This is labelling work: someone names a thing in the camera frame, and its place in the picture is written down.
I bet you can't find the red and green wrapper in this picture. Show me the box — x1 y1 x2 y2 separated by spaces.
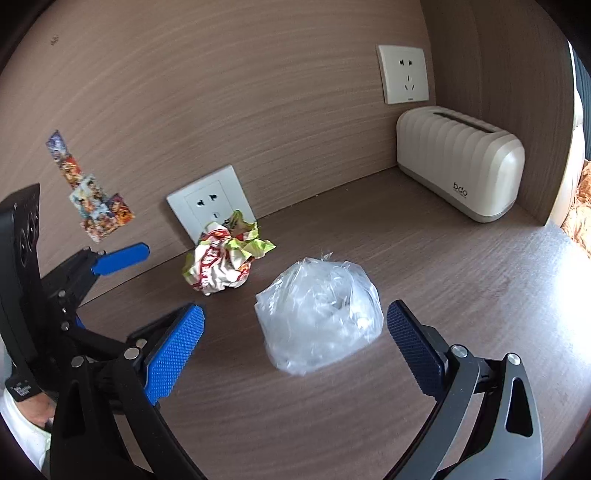
181 210 277 296

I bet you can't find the cream ribbed tissue box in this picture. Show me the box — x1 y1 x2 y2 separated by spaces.
396 105 526 223

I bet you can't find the clear plastic bag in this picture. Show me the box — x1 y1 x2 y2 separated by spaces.
255 251 385 376

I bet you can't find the white wall socket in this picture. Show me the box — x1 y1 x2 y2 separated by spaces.
166 164 256 246
376 44 431 105

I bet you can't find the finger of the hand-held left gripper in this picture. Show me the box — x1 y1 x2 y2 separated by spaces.
58 302 195 370
41 243 151 324

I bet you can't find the colourful sticker strip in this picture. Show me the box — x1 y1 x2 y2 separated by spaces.
46 129 137 243

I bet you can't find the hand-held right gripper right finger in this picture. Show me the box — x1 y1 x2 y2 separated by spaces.
385 299 544 480

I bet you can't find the person's left forearm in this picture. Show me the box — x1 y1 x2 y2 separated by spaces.
0 392 56 467

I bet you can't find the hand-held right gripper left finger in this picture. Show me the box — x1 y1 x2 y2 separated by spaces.
50 303 206 480

